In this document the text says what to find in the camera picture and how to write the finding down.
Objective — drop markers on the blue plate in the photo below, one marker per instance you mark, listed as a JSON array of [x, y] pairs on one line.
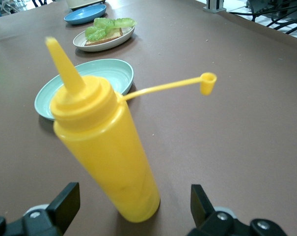
[[84, 14]]

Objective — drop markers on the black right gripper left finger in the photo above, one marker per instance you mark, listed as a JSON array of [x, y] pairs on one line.
[[52, 216]]

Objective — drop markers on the beige plate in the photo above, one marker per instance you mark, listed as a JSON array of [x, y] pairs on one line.
[[101, 47]]

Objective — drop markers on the yellow squeeze bottle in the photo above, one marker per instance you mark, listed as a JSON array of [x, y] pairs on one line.
[[109, 152]]

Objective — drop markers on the aluminium camera post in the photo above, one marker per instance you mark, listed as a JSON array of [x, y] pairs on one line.
[[214, 6]]

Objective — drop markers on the light green plate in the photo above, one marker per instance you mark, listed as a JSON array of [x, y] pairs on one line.
[[109, 71]]

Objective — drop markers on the toasted bread slice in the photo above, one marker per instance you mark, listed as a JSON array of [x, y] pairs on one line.
[[111, 37]]

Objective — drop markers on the cream white toaster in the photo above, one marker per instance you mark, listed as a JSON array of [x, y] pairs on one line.
[[82, 3]]

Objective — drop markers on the green lettuce leaf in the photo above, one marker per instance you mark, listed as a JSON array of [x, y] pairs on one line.
[[99, 32]]

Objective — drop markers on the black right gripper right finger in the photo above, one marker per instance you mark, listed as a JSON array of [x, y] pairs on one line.
[[212, 221]]

